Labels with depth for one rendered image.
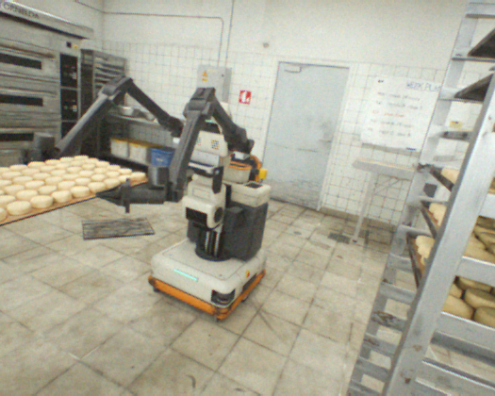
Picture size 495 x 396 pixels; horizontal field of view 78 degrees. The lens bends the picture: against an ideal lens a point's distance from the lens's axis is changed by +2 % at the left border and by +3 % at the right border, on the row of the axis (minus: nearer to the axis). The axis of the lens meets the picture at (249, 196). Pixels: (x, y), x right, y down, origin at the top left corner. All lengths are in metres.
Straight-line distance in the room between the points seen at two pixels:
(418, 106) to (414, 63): 0.51
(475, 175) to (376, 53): 4.14
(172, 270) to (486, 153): 1.85
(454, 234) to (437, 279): 0.07
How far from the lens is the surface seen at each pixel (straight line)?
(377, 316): 1.04
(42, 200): 0.98
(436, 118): 0.90
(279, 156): 4.72
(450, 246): 0.48
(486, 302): 0.66
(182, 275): 2.03
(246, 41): 5.04
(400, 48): 4.56
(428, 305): 0.51
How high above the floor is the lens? 1.30
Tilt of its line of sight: 16 degrees down
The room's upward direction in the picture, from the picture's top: 9 degrees clockwise
